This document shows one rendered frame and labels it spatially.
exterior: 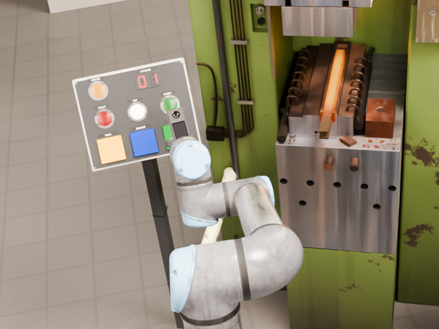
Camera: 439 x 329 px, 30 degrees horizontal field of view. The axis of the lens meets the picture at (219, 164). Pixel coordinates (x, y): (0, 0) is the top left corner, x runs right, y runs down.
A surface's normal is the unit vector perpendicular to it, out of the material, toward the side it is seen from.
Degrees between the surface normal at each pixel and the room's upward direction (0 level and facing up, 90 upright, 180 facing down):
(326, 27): 90
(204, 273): 40
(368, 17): 90
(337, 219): 90
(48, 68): 0
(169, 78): 60
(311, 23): 90
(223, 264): 30
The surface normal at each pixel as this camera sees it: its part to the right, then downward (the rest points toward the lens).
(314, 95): -0.11, -0.77
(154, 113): 0.13, 0.14
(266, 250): 0.31, -0.58
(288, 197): -0.22, 0.64
